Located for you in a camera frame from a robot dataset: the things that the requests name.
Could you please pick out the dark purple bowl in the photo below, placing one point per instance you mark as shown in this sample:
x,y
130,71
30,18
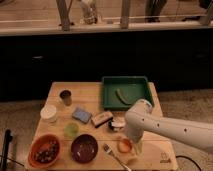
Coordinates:
x,y
84,148

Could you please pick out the wooden table post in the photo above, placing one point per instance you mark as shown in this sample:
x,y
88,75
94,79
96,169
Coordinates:
x,y
125,11
64,14

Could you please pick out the blue sponge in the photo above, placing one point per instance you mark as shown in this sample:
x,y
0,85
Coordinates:
x,y
81,115

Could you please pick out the dark metal cup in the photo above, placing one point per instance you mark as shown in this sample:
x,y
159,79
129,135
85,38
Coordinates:
x,y
65,96

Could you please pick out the wooden table post left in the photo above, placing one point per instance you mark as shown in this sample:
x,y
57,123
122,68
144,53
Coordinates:
x,y
64,14

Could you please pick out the green plastic tray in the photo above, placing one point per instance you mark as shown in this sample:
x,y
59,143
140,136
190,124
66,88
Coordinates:
x,y
133,88

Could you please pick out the green plastic cup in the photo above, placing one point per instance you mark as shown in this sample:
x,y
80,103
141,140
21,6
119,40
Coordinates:
x,y
71,130

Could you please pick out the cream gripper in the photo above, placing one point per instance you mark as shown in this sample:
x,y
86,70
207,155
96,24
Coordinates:
x,y
137,145

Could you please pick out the white paper cup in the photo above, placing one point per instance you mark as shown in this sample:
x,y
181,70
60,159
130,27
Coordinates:
x,y
49,113

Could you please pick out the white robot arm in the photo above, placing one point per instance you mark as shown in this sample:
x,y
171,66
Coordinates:
x,y
139,119

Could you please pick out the black stand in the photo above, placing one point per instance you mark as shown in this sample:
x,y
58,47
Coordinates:
x,y
7,139

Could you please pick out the silver fork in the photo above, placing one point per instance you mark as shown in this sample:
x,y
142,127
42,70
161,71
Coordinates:
x,y
110,152

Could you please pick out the orange bowl with food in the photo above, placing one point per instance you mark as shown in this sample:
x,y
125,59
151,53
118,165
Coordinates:
x,y
44,151

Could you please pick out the wooden table post right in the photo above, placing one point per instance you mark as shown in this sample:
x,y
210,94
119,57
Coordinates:
x,y
125,11

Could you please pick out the orange apple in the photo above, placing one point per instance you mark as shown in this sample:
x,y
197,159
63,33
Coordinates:
x,y
124,146

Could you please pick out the green pea pod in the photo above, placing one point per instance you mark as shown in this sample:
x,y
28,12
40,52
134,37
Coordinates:
x,y
121,97

